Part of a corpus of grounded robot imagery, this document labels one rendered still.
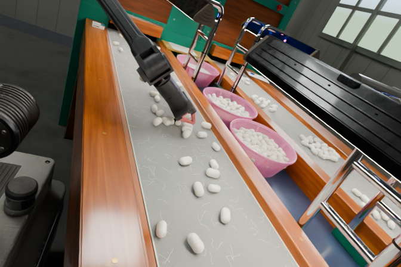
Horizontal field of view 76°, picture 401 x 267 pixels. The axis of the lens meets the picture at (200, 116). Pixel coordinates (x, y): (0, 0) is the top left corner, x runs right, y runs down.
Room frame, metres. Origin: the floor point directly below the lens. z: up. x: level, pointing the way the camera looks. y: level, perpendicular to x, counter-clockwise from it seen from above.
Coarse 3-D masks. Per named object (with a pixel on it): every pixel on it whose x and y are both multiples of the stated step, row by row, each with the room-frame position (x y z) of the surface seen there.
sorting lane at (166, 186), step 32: (128, 64) 1.07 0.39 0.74; (128, 96) 0.79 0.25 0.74; (160, 96) 0.90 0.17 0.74; (128, 128) 0.60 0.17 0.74; (160, 128) 0.68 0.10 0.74; (160, 160) 0.53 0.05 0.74; (192, 160) 0.59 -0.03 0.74; (224, 160) 0.66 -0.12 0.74; (160, 192) 0.43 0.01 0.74; (192, 192) 0.47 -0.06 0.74; (224, 192) 0.53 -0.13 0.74; (192, 224) 0.39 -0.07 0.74; (224, 224) 0.42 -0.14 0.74; (256, 224) 0.47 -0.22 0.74; (160, 256) 0.29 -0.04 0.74; (192, 256) 0.32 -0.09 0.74; (224, 256) 0.35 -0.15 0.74; (256, 256) 0.38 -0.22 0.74; (288, 256) 0.42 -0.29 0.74
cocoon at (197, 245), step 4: (188, 236) 0.34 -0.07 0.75; (192, 236) 0.34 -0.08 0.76; (196, 236) 0.34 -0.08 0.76; (188, 240) 0.34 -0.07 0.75; (192, 240) 0.34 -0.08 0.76; (196, 240) 0.34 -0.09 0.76; (200, 240) 0.34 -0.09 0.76; (192, 244) 0.33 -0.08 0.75; (196, 244) 0.33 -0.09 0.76; (200, 244) 0.33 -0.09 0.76; (192, 248) 0.33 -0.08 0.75; (196, 248) 0.33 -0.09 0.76; (200, 248) 0.33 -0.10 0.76; (196, 252) 0.32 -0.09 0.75; (200, 252) 0.33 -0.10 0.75
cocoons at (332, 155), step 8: (232, 72) 1.74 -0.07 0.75; (248, 80) 1.72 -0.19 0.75; (256, 96) 1.42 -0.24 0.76; (264, 104) 1.32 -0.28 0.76; (304, 136) 1.11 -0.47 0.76; (312, 136) 1.17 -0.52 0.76; (304, 144) 1.05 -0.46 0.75; (312, 144) 1.08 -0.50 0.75; (320, 144) 1.11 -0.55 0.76; (312, 152) 1.01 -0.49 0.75; (320, 152) 1.04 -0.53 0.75; (328, 152) 1.08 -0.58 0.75; (336, 152) 1.10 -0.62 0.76; (336, 160) 1.03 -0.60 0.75; (368, 200) 0.79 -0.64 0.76; (376, 216) 0.72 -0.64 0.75; (384, 216) 0.74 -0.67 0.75; (392, 224) 0.70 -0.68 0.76
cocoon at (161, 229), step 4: (160, 224) 0.34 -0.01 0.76; (164, 224) 0.34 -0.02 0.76; (156, 228) 0.33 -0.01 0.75; (160, 228) 0.33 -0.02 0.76; (164, 228) 0.33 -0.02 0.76; (156, 232) 0.33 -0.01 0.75; (160, 232) 0.32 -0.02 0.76; (164, 232) 0.33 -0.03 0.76; (160, 236) 0.32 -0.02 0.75; (164, 236) 0.33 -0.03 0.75
